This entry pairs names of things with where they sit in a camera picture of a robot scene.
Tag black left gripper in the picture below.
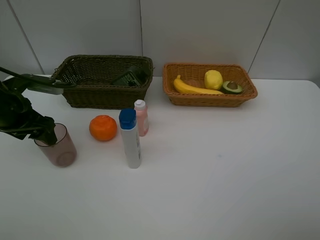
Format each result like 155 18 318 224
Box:
0 79 58 145

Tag translucent pink plastic cup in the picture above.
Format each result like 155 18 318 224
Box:
34 123 77 168

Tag dark green pump bottle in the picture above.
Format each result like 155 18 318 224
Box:
111 66 151 87

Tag yellow banana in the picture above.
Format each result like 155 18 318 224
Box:
173 75 223 95

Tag yellow lemon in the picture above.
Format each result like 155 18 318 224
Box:
204 70 223 91

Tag halved avocado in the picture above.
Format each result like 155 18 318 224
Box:
220 81 243 95

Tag orange mandarin fruit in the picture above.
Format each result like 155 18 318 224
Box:
89 115 118 142

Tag dark green wicker basket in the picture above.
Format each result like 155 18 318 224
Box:
52 54 154 109

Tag white tube blue cap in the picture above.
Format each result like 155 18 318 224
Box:
119 108 142 169

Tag pink bottle white cap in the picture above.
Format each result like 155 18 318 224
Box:
134 99 149 137

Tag orange wicker basket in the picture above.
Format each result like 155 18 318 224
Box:
162 63 258 108

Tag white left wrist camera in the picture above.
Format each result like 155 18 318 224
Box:
22 74 77 95

